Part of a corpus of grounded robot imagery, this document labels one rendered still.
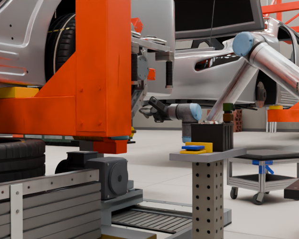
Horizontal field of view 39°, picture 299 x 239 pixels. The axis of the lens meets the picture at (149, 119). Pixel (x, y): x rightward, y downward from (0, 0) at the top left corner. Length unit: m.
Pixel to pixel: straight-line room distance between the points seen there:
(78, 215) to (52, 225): 0.14
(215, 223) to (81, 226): 0.56
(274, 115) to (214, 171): 3.94
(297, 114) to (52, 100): 4.20
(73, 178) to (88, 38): 0.53
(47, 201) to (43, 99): 0.49
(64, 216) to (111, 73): 0.55
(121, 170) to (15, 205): 0.66
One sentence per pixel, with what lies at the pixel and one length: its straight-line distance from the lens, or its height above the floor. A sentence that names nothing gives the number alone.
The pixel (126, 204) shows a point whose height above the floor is 0.11.
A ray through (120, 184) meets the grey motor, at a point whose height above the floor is 0.29.
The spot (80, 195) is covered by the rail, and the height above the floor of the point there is 0.30.
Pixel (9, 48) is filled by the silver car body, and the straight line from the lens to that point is 1.97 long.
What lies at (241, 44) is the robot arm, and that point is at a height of 0.93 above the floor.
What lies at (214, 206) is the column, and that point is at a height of 0.22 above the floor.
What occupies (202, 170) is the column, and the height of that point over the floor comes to 0.37.
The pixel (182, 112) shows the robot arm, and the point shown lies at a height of 0.62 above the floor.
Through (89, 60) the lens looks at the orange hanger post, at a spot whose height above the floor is 0.81.
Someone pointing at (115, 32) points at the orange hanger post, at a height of 0.92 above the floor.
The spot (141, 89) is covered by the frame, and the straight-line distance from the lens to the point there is 2.49.
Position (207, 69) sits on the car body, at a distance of 4.66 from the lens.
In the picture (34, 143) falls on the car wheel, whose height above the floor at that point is 0.50.
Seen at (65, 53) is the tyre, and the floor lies 0.90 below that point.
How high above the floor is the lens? 0.60
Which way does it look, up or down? level
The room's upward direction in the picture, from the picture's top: straight up
